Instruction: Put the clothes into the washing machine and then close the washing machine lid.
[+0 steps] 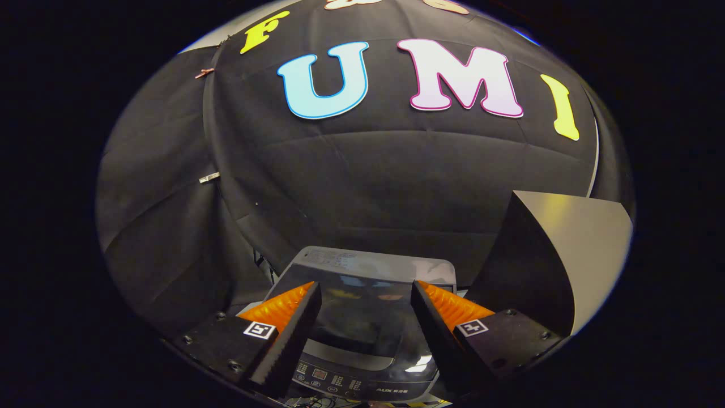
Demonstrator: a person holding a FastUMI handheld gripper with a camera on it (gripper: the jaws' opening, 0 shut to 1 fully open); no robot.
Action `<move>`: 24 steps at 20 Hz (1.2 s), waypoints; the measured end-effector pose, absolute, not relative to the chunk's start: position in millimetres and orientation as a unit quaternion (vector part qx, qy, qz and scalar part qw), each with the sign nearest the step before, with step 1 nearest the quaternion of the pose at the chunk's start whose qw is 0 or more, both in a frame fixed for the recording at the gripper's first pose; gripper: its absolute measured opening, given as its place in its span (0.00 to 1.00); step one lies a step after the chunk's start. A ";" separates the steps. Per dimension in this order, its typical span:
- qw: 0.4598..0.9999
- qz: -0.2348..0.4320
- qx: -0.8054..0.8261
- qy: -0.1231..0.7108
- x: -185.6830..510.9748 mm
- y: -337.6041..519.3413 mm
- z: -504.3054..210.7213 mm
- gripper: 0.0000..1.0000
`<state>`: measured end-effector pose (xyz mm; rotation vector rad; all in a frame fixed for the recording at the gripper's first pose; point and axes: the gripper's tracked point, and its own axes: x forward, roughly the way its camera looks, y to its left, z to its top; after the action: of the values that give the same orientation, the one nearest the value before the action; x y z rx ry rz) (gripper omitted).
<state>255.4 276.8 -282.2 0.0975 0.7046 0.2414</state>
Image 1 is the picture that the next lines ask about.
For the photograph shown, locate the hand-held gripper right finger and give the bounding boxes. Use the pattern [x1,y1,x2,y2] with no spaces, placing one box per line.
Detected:
[410,280,565,401]

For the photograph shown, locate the black backdrop cloth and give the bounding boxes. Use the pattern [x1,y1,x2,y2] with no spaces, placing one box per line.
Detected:
[95,0,636,341]

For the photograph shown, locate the dark glass washing machine lid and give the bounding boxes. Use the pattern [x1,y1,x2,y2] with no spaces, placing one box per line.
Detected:
[271,265,454,372]

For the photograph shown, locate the grey washing machine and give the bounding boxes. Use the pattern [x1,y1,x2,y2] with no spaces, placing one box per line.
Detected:
[262,246,457,404]

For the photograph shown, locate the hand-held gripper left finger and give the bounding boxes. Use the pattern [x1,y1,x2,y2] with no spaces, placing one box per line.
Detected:
[169,281,322,398]

